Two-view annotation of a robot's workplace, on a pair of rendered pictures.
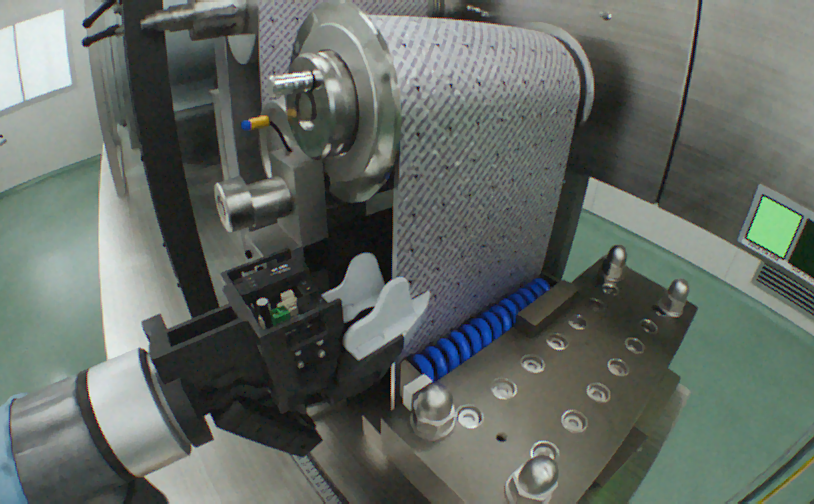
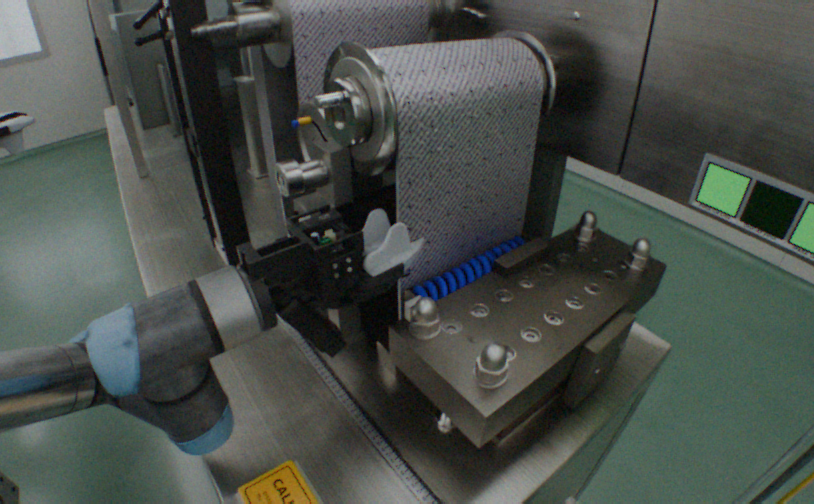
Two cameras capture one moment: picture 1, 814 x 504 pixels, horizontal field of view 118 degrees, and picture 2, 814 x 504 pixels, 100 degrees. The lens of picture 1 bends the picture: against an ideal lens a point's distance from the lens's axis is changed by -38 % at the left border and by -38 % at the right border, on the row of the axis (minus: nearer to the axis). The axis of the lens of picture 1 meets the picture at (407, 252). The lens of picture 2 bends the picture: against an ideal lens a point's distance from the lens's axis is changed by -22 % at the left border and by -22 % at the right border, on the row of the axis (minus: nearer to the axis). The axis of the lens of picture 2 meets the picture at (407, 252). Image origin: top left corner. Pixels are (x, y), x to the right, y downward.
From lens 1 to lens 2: 0.19 m
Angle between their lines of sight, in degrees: 4
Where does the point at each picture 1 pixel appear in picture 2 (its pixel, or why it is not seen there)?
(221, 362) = (289, 269)
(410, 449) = (408, 345)
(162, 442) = (248, 318)
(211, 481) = (253, 399)
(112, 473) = (210, 342)
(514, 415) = (485, 327)
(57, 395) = (174, 293)
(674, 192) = (632, 164)
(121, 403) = (224, 293)
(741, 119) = (689, 98)
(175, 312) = not seen: hidden behind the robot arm
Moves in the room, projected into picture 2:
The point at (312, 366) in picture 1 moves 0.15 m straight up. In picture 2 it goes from (343, 278) to (330, 137)
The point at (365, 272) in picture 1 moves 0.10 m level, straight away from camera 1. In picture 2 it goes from (378, 222) to (378, 184)
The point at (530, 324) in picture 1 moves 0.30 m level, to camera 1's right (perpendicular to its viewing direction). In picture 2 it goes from (503, 267) to (704, 274)
